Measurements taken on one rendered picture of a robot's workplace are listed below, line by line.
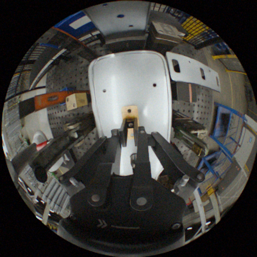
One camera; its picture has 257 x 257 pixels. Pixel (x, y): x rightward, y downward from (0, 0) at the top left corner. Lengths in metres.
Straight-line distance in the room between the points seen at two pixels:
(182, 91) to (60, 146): 0.35
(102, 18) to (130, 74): 0.19
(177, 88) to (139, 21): 0.23
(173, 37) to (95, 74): 0.24
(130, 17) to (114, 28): 0.06
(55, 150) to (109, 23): 0.30
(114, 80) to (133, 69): 0.06
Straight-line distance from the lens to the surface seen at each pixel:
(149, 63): 0.24
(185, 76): 0.28
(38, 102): 0.18
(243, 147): 7.99
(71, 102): 0.20
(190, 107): 0.67
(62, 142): 0.20
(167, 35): 0.26
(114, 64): 0.24
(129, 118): 0.20
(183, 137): 0.26
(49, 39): 0.29
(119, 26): 0.25
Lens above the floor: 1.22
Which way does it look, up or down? 68 degrees down
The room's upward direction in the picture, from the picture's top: 175 degrees counter-clockwise
